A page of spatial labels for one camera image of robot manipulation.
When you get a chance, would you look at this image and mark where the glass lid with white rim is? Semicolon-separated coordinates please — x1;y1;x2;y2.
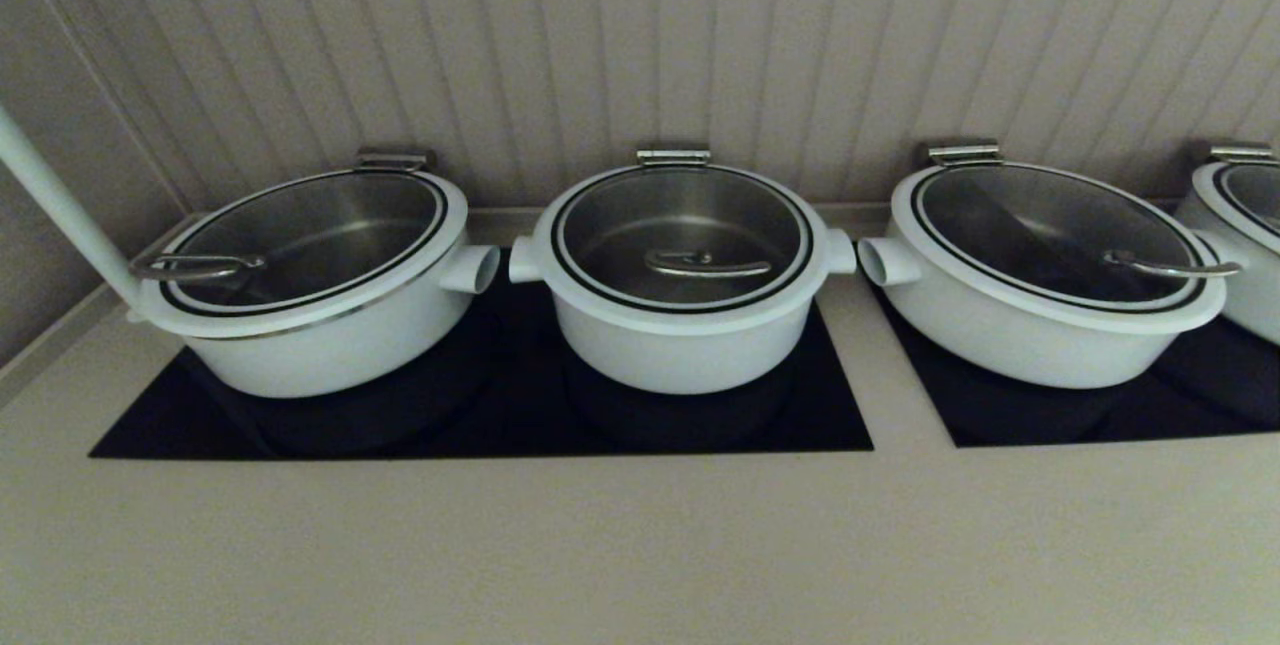
533;163;831;334

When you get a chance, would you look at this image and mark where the left white chafing pot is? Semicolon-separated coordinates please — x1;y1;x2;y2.
128;168;469;339

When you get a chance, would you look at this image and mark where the white chafing pot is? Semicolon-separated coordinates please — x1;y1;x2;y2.
890;162;1244;336
128;168;469;339

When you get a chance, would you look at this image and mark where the right white chafing pot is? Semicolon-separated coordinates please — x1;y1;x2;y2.
890;162;1244;336

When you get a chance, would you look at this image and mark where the black glass cooktop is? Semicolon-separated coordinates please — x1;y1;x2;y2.
870;275;1280;449
88;245;874;461

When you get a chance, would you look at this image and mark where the white slanted pole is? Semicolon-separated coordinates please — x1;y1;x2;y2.
0;105;151;323

